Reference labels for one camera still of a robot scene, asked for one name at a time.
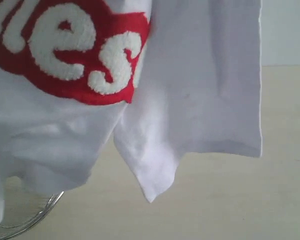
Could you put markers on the white t-shirt with red logo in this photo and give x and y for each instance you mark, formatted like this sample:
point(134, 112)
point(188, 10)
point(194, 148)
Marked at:
point(162, 77)

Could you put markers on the round wire mesh basket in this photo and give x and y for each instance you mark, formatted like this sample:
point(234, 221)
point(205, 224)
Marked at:
point(24, 210)

